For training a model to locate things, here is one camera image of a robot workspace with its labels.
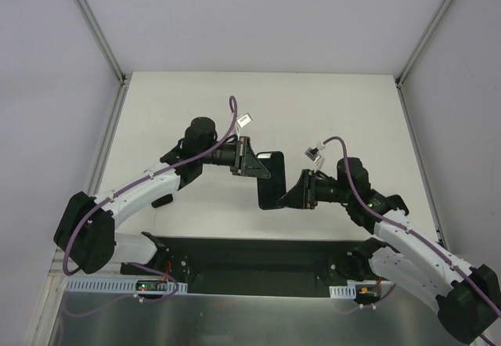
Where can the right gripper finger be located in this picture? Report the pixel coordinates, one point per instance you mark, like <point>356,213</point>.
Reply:
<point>292,200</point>
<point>297,192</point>

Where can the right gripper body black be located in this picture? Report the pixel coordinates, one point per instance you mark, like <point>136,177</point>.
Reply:
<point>307,189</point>

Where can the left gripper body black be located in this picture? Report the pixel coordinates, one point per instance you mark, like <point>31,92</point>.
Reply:
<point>240,155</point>

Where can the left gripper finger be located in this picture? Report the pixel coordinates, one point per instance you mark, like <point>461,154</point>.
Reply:
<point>255,172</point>
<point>250,158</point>

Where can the black phone case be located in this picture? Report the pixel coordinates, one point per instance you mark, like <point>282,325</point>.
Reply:
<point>272,181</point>

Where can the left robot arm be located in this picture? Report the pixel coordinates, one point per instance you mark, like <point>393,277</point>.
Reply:
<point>87,232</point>

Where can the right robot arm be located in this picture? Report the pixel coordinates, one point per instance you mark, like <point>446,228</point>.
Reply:
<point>465,299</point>

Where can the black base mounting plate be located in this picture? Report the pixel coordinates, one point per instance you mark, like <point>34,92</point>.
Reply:
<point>278,268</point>

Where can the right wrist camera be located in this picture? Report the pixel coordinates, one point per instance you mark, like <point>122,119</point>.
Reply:
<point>315,156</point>

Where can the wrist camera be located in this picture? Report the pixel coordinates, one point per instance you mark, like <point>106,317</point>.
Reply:
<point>243,120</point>
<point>315,156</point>

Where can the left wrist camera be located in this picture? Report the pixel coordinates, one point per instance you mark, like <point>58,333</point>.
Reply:
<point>243,120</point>

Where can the right white cable duct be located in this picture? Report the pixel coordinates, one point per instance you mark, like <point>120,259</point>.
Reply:
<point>353,290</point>

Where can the white cable duct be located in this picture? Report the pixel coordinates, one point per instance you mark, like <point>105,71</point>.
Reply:
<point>124,286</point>
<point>353,290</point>

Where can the right aluminium table rail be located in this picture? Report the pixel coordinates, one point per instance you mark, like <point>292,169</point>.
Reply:
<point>423,174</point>

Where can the aluminium table rail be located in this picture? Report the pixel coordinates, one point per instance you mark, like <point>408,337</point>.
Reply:
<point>423,174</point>
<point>106,140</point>

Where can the left aluminium table rail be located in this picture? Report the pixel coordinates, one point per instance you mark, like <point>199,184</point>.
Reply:
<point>106,140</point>

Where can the left aluminium frame post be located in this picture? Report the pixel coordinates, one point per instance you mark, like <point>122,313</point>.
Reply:
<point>100,39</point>

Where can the aluminium frame post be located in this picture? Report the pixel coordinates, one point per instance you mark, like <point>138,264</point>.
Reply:
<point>424,40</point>
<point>100,39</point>

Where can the left white cable duct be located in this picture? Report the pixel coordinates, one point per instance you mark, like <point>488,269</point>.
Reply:
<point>124,286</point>

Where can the front aluminium rail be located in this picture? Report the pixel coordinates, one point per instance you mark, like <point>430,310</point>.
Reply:
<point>56,267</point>

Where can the right aluminium frame post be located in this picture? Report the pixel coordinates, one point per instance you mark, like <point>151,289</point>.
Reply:
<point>424,40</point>

